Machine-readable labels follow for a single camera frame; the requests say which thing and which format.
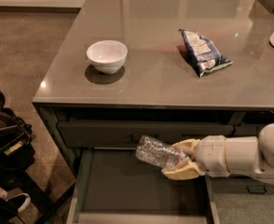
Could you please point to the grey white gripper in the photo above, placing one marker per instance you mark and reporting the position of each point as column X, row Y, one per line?
column 211, row 156

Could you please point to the clear plastic water bottle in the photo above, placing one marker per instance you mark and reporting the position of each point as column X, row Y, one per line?
column 157, row 153

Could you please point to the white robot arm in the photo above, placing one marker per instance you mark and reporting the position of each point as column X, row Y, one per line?
column 252, row 156

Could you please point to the grey right bottom drawer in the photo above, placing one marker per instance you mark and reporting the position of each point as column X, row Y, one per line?
column 241, row 185

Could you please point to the grey right top drawer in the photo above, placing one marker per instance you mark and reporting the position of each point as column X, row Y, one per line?
column 247, row 130

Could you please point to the open grey middle drawer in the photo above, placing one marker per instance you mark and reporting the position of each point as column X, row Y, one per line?
column 113, row 187

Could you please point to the blue white chip bag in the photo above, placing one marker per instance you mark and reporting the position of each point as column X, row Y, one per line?
column 202, row 54

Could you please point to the white ceramic bowl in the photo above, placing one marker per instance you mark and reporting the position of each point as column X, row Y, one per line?
column 107, row 56

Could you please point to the white black shoe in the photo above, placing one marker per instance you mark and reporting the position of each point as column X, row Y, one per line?
column 18, row 203

